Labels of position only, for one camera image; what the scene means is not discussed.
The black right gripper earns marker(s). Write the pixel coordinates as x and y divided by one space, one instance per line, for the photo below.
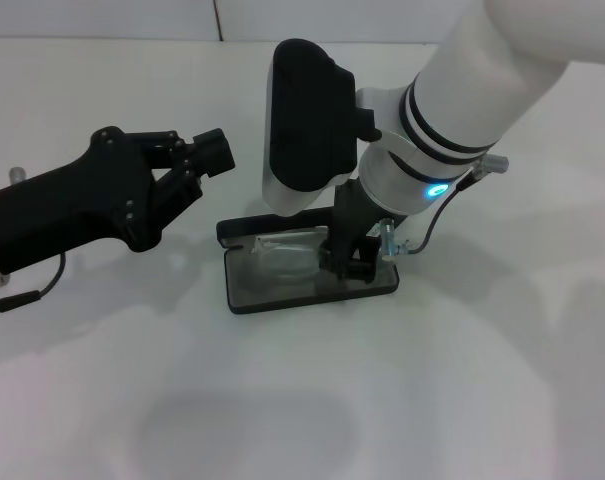
352 215

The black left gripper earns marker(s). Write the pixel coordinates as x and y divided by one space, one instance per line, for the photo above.
72 210

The clear frame glasses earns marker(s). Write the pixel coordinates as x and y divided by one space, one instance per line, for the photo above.
282 245

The black glasses case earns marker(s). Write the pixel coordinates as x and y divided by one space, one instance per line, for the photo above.
282 300

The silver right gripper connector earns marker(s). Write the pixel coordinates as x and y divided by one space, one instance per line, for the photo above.
389 240

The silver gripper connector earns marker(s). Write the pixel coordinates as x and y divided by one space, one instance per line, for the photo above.
18 175
389 240

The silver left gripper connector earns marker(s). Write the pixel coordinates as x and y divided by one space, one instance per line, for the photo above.
18 175

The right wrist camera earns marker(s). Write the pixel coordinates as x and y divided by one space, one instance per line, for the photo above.
312 125

